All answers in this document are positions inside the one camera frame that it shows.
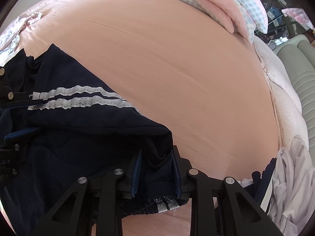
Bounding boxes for navy shorts with white stripes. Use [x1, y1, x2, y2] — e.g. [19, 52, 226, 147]
[1, 45, 188, 235]

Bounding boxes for white and navy clothes pile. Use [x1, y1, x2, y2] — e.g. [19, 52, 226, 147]
[239, 135, 314, 235]

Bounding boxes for white cartoon print pajamas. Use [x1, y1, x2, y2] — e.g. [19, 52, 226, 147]
[1, 12, 43, 67]

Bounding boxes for grey green padded headboard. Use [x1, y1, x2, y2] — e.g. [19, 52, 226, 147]
[274, 35, 315, 152]

